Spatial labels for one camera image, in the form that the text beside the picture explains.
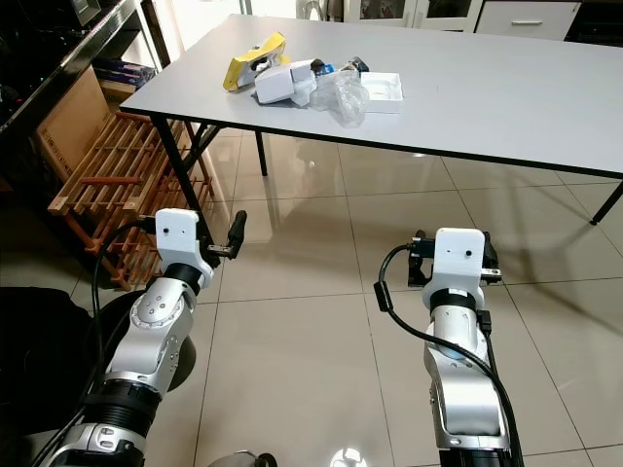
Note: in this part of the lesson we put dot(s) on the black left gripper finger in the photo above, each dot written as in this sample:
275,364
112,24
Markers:
237,229

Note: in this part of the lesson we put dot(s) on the white cardboard box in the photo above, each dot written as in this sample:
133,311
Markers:
277,86

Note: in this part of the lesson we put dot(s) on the wooden slatted rack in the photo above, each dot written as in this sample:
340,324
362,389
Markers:
107,185

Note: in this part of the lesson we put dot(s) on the yellow snack package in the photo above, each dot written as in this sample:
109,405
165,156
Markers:
243,68

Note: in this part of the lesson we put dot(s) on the white open box tray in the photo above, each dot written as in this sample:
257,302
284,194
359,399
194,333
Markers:
387,92

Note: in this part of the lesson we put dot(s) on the small blue black object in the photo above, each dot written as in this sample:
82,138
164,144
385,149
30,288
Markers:
321,68

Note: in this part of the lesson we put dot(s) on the grey folding table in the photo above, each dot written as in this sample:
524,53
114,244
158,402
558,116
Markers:
477,88

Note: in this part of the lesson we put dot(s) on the blue flat box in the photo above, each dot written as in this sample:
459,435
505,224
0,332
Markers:
117,71

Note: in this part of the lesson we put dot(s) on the small dark object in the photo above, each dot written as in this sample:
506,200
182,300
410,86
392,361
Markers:
355,65

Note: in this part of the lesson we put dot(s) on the black fabric suitcase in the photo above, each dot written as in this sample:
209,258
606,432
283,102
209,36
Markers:
39,360

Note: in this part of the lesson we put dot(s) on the black metal shelf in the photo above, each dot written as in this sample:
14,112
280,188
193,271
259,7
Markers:
58,68

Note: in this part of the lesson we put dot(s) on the white drawer cabinet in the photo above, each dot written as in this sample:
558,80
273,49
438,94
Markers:
516,17

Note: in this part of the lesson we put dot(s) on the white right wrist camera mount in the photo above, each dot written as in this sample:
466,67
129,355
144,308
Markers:
458,258

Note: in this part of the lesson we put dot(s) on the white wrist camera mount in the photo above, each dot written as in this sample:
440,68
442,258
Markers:
180,238
458,258

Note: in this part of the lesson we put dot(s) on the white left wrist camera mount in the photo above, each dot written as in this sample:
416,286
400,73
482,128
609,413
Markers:
180,238

